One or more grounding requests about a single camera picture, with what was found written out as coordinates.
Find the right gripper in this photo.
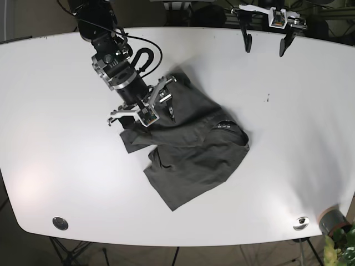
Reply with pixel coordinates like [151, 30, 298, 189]
[107, 75, 177, 127]

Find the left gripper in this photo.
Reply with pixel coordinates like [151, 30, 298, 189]
[232, 4, 307, 57]

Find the dark grey T-shirt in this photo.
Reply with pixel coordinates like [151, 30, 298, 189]
[120, 72, 249, 211]

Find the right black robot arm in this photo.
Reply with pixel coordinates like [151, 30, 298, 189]
[65, 1, 176, 129]

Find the left metal table grommet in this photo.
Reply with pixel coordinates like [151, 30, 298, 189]
[52, 217, 69, 231]

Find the metal table grommet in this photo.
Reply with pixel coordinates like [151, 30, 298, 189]
[52, 217, 69, 231]
[293, 217, 310, 231]

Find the right metal table grommet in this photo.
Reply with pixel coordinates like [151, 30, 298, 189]
[293, 217, 310, 231]

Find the grey plant pot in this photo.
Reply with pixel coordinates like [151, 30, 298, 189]
[318, 205, 352, 237]

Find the green plant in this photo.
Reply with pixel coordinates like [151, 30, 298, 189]
[323, 224, 354, 266]

